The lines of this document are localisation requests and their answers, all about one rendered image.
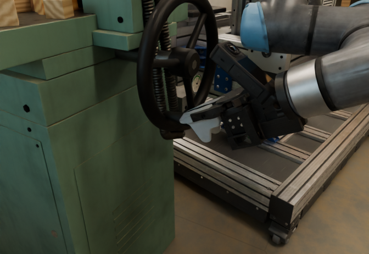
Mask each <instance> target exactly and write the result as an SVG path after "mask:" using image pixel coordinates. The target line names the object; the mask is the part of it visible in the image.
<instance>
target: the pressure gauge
mask: <svg viewBox="0 0 369 254"><path fill-rule="evenodd" d="M199 76H200V77H199ZM201 80H202V77H201V75H200V74H196V75H195V76H194V77H193V78H191V84H192V92H193V93H197V91H198V88H199V85H200V82H201ZM196 83H198V84H196Z"/></svg>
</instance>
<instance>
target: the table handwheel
mask: <svg viewBox="0 0 369 254"><path fill-rule="evenodd" d="M183 3H192V4H193V5H194V6H195V7H196V8H197V9H198V10H199V12H200V14H199V17H198V20H197V22H196V25H195V27H194V30H193V32H192V34H191V37H190V39H189V41H188V43H187V45H186V48H182V47H175V48H174V49H173V50H172V51H171V52H169V51H162V50H160V51H159V52H158V55H157V56H156V57H155V58H156V59H154V55H155V50H156V46H157V43H158V39H159V36H160V33H161V31H162V28H163V26H164V24H165V22H166V20H167V19H168V17H169V16H170V14H171V13H172V12H173V11H174V10H175V8H177V7H178V6H179V5H180V4H183ZM203 25H204V26H205V31H206V61H205V67H204V72H203V77H202V80H201V82H200V85H199V88H198V91H197V93H196V95H195V97H194V98H193V92H192V84H191V78H193V77H194V76H195V75H196V74H197V72H198V70H199V67H200V56H199V54H198V52H197V51H196V50H195V49H194V48H195V45H196V43H197V40H198V37H199V34H200V32H201V30H202V27H203ZM217 44H219V37H218V29H217V22H216V18H215V14H214V11H213V9H212V6H211V4H210V2H209V1H208V0H160V1H159V3H158V4H157V5H156V6H155V8H154V9H153V11H152V13H151V15H150V17H149V19H148V21H147V23H146V26H145V28H144V31H143V34H142V38H141V41H140V44H139V47H138V48H135V49H132V50H130V51H124V50H120V49H115V56H116V58H117V59H121V60H126V61H130V62H135V63H137V70H136V76H137V90H138V96H139V100H140V103H141V106H142V108H143V111H144V113H145V115H146V116H147V118H148V119H149V120H150V122H151V123H152V124H153V125H155V126H156V127H157V128H159V129H161V130H165V131H175V130H179V129H181V128H183V127H185V126H182V125H180V124H177V123H174V122H172V121H170V120H168V119H166V117H165V115H163V114H162V112H161V111H160V109H159V107H158V105H157V102H156V99H155V96H154V89H153V68H166V69H169V72H170V74H171V75H173V76H178V77H182V78H183V84H184V89H185V92H186V99H187V106H188V108H187V109H186V110H185V111H184V112H183V113H185V112H186V111H188V110H190V109H192V108H194V107H196V106H199V105H201V104H203V103H205V101H206V99H207V97H208V94H209V92H210V89H211V86H212V83H213V80H214V76H215V71H216V65H217V64H216V63H215V62H214V61H213V60H212V59H211V58H210V53H211V52H212V51H213V49H214V48H215V46H216V45H217Z"/></svg>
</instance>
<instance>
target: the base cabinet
mask: <svg viewBox="0 0 369 254"><path fill-rule="evenodd" d="M174 238H175V200H174V143H173V139H172V140H165V139H163V138H162V137H161V134H160V130H159V128H157V127H156V126H155V125H153V124H152V123H151V122H150V120H149V119H148V118H147V116H146V115H145V113H144V111H143V108H142V106H141V103H140V100H139V96H138V90H137V85H135V86H133V87H130V88H128V89H126V90H124V91H122V92H119V93H117V94H115V95H113V96H111V97H109V98H107V99H105V100H103V101H100V102H98V103H96V104H94V105H92V106H90V107H88V108H86V109H84V110H82V111H79V112H77V113H75V114H73V115H71V116H69V117H67V118H65V119H63V120H61V121H58V122H56V123H54V124H52V125H50V126H43V125H41V124H38V123H35V122H33V121H30V120H28V119H25V118H22V117H20V116H17V115H15V114H12V113H9V112H6V111H4V110H2V109H0V254H162V253H163V252H164V251H165V250H166V248H167V247H168V246H169V245H170V243H171V242H172V241H173V239H174Z"/></svg>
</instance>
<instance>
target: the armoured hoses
mask: <svg viewBox="0 0 369 254"><path fill-rule="evenodd" d="M142 1H143V2H142V4H143V11H144V13H143V14H144V21H145V23H144V24H145V25H146V23H147V21H148V19H149V17H150V15H151V13H152V11H153V9H154V8H153V7H154V4H153V0H142ZM159 1H160V0H155V6H156V5H157V4H158V3H159ZM168 29H169V28H168V21H167V20H166V22H165V24H164V26H163V28H162V31H161V33H160V36H159V40H160V41H159V42H160V45H161V46H160V48H161V50H162V51H169V52H171V45H170V44H171V42H170V39H169V38H170V36H169V35H170V34H169V30H168ZM158 45H159V44H158V43H157V46H156V50H155V55H154V59H156V58H155V57H156V56H157V55H158V52H159V51H160V50H159V46H158ZM163 70H164V75H165V83H166V90H167V98H168V99H167V100H168V103H169V104H168V105H169V111H173V112H179V109H178V100H177V93H176V92H177V91H176V83H175V76H173V75H171V74H170V72H169V69H166V68H164V69H163ZM163 83H164V82H163V76H162V68H153V87H154V88H153V89H154V92H155V93H154V94H155V99H156V102H157V105H158V107H159V109H160V111H161V112H162V114H163V115H166V112H167V110H166V109H167V107H166V100H165V92H164V91H165V90H164V84H163ZM191 128H192V127H191V126H190V127H186V126H185V127H183V128H181V129H179V130H175V131H165V130H161V129H159V130H160V134H161V137H162V138H163V139H165V140H172V139H180V138H183V137H184V136H185V132H184V130H188V129H191Z"/></svg>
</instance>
